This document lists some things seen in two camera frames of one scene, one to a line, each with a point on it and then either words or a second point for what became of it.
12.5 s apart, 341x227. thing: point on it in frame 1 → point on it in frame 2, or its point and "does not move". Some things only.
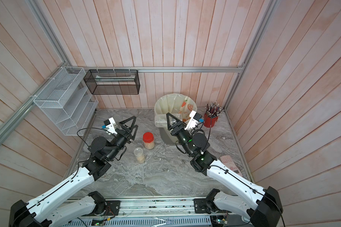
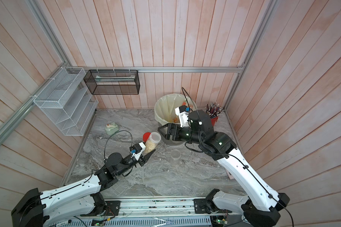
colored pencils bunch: x=213 y=109 does not move
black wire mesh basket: x=113 y=82 does not move
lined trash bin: x=174 y=103 does not move
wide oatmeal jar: x=160 y=120 → x=175 y=154
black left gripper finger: x=132 y=137 → x=147 y=157
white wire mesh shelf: x=67 y=99 does not move
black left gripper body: x=120 y=141 → x=130 y=161
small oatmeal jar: x=139 y=153 → x=151 y=144
